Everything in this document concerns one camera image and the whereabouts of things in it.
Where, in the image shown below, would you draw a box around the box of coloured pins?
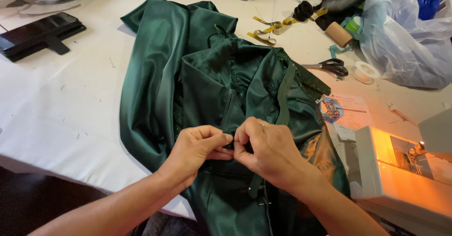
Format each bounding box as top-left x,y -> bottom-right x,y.
319,97 -> 344,124

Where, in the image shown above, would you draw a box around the clear thread spool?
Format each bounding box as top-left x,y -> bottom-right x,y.
351,61 -> 380,85

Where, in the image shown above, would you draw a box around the cardboard tube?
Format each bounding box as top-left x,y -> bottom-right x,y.
325,21 -> 353,48

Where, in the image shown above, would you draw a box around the person's left hand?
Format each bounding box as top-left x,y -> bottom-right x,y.
158,125 -> 234,185

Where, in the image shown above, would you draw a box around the translucent white plastic bag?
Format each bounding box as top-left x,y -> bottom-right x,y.
358,0 -> 452,89

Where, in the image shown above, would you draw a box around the teal ribbon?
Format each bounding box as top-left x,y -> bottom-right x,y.
329,44 -> 355,59

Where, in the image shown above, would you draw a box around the white sewing machine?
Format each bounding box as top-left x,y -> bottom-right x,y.
348,108 -> 452,229

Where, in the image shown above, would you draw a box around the black handled scissors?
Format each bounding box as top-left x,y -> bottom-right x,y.
301,58 -> 349,77

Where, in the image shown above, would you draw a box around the black thread cone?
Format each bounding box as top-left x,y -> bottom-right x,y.
294,0 -> 315,22

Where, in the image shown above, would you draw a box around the black tablet with case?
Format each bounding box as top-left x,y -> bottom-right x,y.
0,12 -> 87,62

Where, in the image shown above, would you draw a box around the person's right hand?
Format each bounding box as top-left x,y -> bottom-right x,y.
233,116 -> 311,191

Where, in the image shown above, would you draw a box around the printed paper sheet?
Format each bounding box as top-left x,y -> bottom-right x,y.
322,93 -> 375,141

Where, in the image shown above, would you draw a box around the green capped bottle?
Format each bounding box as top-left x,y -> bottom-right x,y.
345,16 -> 363,34

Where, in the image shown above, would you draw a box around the yellow measuring tape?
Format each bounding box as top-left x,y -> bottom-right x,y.
247,7 -> 329,47

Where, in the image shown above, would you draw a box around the dark green satin garment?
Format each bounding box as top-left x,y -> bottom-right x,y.
119,0 -> 351,236

